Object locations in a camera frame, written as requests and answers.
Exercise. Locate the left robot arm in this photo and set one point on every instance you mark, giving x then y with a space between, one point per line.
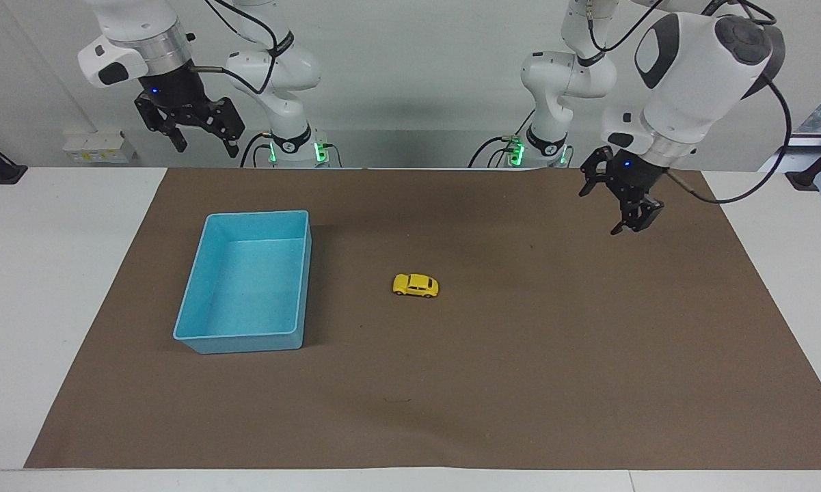
690 68

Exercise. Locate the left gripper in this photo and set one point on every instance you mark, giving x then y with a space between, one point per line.
632 171

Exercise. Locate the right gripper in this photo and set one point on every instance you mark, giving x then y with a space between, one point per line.
174 87

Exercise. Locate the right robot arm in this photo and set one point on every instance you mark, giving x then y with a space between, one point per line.
273 68

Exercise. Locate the light blue plastic bin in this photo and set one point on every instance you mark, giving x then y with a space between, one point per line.
249 280

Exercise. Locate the yellow toy beetle car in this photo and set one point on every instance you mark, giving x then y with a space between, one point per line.
415 285

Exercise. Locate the white wall socket box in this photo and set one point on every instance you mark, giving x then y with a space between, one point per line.
99 147

